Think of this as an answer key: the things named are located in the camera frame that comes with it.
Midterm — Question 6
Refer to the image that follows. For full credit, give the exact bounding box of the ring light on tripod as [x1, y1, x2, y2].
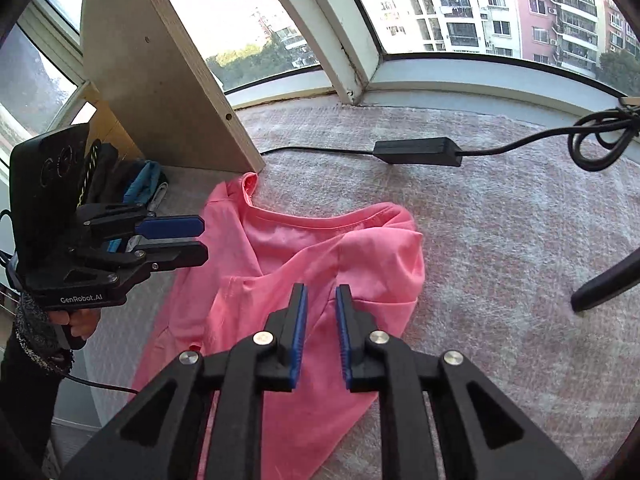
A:
[570, 246, 640, 313]

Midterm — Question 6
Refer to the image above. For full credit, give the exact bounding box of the black garment with yellow stripe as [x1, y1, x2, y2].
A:
[82, 142, 132, 206]

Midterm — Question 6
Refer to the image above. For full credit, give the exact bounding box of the blue garment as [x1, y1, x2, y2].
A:
[122, 160, 163, 206]

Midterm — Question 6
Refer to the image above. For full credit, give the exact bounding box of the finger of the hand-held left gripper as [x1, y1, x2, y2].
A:
[75, 202, 206, 244]
[69, 240, 209, 274]

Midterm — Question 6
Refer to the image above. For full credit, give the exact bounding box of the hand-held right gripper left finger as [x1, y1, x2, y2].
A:
[60, 282, 308, 480]

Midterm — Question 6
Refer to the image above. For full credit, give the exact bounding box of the person's left forearm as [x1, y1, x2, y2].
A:
[0, 287, 76, 468]

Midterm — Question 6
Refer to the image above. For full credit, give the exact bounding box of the small pine wood panel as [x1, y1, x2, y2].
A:
[75, 85, 146, 166]

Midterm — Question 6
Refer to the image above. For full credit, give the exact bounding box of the pink t-shirt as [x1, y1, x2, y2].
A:
[127, 172, 426, 480]

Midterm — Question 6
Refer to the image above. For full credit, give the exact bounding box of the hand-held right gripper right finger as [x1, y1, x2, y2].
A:
[335, 284, 583, 480]

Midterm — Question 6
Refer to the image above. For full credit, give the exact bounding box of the pink plaid tablecloth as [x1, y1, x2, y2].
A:
[85, 100, 640, 480]

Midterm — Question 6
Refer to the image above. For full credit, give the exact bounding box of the person's left hand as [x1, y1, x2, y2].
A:
[47, 306, 102, 340]

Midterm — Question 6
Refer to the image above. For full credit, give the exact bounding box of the large wooden board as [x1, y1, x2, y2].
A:
[80, 0, 266, 173]

